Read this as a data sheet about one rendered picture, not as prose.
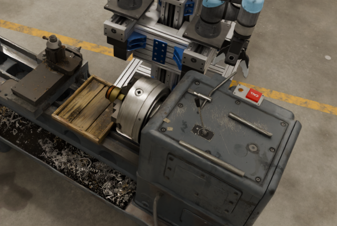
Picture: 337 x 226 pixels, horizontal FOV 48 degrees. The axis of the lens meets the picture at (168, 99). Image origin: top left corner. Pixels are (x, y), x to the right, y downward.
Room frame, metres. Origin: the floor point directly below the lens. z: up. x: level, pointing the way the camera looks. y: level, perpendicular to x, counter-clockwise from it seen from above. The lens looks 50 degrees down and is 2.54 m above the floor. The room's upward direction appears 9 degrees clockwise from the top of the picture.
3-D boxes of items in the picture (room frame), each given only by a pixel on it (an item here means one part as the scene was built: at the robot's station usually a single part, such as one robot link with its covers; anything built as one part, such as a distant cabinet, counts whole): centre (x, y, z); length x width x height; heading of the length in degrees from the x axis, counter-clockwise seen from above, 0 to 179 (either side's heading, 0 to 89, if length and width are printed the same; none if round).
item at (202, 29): (1.73, -0.16, 1.21); 0.15 x 0.15 x 0.10
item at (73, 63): (1.45, 0.62, 0.99); 0.20 x 0.10 x 0.05; 68
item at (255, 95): (1.19, -0.38, 1.26); 0.06 x 0.06 x 0.02; 68
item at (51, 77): (1.40, 0.67, 0.95); 0.43 x 0.17 x 0.05; 158
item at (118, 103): (1.10, 0.22, 1.08); 0.12 x 0.11 x 0.05; 158
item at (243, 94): (1.19, -0.36, 1.23); 0.13 x 0.08 x 0.05; 68
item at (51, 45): (1.46, 0.65, 1.13); 0.08 x 0.08 x 0.03
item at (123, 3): (1.86, 0.32, 1.21); 0.15 x 0.15 x 0.10
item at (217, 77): (1.25, -0.23, 1.24); 0.09 x 0.08 x 0.03; 68
